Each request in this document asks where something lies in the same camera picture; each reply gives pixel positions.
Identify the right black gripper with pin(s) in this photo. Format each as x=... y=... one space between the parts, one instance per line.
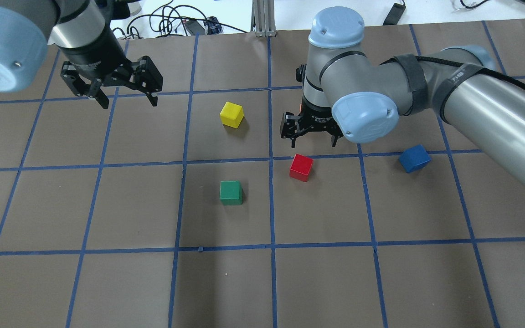
x=316 y=116

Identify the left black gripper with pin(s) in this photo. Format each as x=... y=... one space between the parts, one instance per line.
x=93 y=58

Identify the red wooden block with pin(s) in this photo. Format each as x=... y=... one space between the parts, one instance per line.
x=301 y=167

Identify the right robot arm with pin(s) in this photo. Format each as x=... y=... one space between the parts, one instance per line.
x=348 y=97

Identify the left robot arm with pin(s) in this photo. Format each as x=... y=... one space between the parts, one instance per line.
x=81 y=31

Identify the yellow wooden block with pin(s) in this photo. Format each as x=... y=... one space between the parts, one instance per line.
x=231 y=115

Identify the green wooden block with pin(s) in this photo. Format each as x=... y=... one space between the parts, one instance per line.
x=230 y=193

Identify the blue wooden block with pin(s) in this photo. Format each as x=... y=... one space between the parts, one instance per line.
x=414 y=158

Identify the white cup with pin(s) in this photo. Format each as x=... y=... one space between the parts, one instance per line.
x=135 y=7

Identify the black power adapter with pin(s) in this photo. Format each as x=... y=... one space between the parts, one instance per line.
x=194 y=27

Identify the aluminium frame post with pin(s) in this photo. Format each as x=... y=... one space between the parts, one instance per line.
x=263 y=18

